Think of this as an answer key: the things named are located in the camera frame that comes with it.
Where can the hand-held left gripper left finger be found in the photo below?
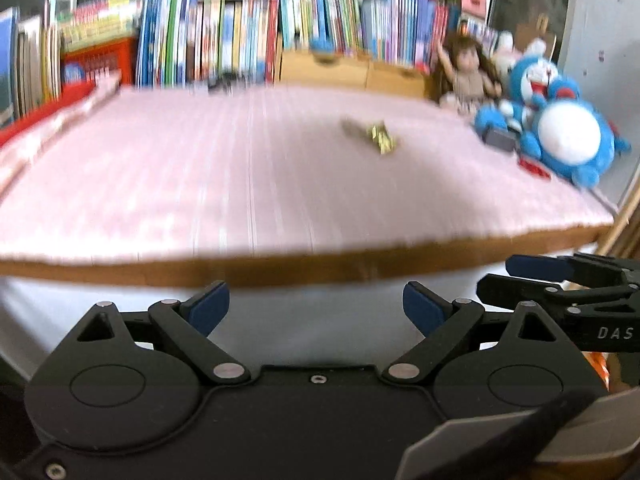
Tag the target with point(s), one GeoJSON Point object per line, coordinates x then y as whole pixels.
{"type": "Point", "coordinates": [210, 305]}

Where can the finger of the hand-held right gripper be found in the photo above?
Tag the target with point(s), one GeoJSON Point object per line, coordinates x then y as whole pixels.
{"type": "Point", "coordinates": [530, 263]}
{"type": "Point", "coordinates": [520, 290]}

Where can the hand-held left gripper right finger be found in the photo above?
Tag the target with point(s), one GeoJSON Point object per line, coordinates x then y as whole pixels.
{"type": "Point", "coordinates": [422, 305]}

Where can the gold wrapper scrap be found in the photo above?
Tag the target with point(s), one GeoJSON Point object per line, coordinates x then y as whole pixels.
{"type": "Point", "coordinates": [384, 137]}

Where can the row of upright books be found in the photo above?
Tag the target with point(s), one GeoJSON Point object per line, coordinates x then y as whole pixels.
{"type": "Point", "coordinates": [250, 35]}

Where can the group of large picture books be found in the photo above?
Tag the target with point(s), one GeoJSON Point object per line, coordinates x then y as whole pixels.
{"type": "Point", "coordinates": [30, 70]}

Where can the wooden table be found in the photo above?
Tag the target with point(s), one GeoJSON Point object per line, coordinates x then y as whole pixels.
{"type": "Point", "coordinates": [250, 270]}

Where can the wooden sticks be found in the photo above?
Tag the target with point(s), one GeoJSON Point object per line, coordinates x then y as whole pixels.
{"type": "Point", "coordinates": [622, 215]}

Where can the grey box device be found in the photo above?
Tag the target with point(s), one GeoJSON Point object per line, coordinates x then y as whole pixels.
{"type": "Point", "coordinates": [500, 140]}

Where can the lying blue white plush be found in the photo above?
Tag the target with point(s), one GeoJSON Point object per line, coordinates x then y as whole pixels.
{"type": "Point", "coordinates": [570, 135]}

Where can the pink striped tablecloth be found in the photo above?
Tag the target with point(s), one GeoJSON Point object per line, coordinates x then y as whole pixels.
{"type": "Point", "coordinates": [250, 175]}

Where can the brown-haired doll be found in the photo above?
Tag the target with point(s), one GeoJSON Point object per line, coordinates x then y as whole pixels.
{"type": "Point", "coordinates": [467, 80]}

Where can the white pink plush toy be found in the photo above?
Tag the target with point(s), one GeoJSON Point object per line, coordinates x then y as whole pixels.
{"type": "Point", "coordinates": [507, 57]}

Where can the pile of black clips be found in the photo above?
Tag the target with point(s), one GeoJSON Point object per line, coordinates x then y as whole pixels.
{"type": "Point", "coordinates": [225, 82]}

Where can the wooden drawer organizer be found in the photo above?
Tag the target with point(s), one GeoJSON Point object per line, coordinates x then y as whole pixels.
{"type": "Point", "coordinates": [340, 70]}

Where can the red plastic crate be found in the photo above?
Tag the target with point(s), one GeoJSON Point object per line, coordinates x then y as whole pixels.
{"type": "Point", "coordinates": [107, 60]}

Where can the stack of flat workbooks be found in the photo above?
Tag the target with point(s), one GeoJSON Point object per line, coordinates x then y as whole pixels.
{"type": "Point", "coordinates": [100, 20]}

